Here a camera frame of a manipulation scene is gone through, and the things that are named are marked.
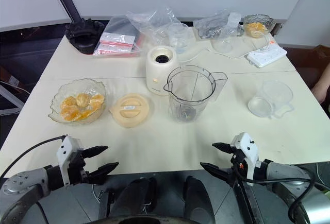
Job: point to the clear plastic dome cover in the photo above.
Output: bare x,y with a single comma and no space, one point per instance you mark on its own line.
227,45

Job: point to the clear plastic measuring cup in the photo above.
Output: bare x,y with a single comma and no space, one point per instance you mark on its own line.
273,97

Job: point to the clear plastic container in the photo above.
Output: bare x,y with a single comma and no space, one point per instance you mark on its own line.
179,38

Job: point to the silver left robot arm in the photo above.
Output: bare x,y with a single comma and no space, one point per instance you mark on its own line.
23,185

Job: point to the peeled orange piece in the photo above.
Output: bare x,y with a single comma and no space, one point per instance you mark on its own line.
83,99
69,113
87,114
68,102
98,100

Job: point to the wavy clear glass bowl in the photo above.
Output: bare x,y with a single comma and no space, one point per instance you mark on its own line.
64,90

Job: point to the white metal frame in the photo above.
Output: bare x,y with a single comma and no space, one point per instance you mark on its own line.
10,97

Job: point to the beige round blender lid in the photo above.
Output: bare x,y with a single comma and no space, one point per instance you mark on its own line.
130,110

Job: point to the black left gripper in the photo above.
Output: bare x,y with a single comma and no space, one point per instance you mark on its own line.
77,170

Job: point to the clear plastic blender jar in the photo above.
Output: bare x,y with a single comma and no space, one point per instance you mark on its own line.
185,105

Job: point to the zip bag with red packs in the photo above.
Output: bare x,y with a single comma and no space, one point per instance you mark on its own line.
116,41

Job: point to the orange pieces heap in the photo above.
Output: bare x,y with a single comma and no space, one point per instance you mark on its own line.
255,28

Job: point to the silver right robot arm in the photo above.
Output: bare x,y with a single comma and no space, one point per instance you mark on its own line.
291,172

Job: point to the person's bare forearm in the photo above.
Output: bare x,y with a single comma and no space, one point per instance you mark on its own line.
322,87

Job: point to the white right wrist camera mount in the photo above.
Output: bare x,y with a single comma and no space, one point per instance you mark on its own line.
246,146

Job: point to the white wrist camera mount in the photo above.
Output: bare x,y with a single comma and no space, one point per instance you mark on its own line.
246,146
64,152

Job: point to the white power strip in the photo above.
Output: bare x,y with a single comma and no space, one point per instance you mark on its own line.
266,55

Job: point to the plastic bag with dark items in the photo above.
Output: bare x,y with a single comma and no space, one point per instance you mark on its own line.
216,25

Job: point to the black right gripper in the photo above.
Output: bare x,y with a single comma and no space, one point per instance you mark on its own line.
236,175

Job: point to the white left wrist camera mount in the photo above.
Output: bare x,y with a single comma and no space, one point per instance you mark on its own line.
64,152

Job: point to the white blender base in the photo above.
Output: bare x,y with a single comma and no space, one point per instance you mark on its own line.
154,69

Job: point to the clear bag with orange food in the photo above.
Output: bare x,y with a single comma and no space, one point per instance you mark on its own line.
268,21

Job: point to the crumpled clear plastic bag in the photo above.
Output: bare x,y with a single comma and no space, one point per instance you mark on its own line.
154,20

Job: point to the black ridged plastic object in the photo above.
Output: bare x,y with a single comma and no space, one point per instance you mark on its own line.
82,34

